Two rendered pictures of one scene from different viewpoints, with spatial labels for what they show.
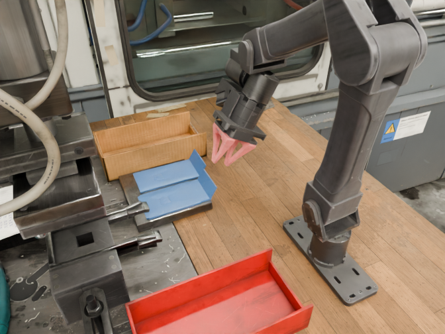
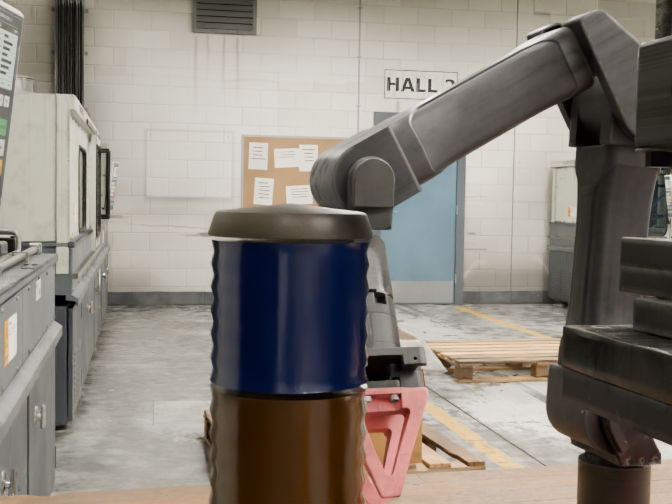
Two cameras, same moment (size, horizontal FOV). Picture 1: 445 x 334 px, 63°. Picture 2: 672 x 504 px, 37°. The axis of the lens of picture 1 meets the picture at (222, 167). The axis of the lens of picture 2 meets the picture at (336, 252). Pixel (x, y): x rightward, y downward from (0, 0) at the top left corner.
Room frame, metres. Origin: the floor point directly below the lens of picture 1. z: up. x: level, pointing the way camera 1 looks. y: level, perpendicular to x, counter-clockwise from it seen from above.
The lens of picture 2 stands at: (0.52, 0.71, 1.20)
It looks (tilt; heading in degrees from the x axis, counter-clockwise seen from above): 3 degrees down; 280
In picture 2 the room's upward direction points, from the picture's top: 1 degrees clockwise
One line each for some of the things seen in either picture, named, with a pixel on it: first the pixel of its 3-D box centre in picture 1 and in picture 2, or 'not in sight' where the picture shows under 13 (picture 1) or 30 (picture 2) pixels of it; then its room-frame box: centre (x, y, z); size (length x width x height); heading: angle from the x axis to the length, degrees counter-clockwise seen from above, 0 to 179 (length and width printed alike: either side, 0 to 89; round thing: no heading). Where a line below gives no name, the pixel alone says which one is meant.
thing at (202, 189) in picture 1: (177, 192); not in sight; (0.57, 0.10, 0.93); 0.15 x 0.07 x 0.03; 115
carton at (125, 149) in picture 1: (151, 144); not in sight; (0.76, 0.18, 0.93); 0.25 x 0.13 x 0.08; 115
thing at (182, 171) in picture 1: (169, 169); not in sight; (0.65, 0.12, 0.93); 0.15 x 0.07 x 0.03; 114
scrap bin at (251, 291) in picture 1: (218, 315); not in sight; (0.30, 0.01, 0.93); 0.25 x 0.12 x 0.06; 115
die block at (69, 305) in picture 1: (85, 253); not in sight; (0.41, 0.24, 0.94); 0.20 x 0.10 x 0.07; 25
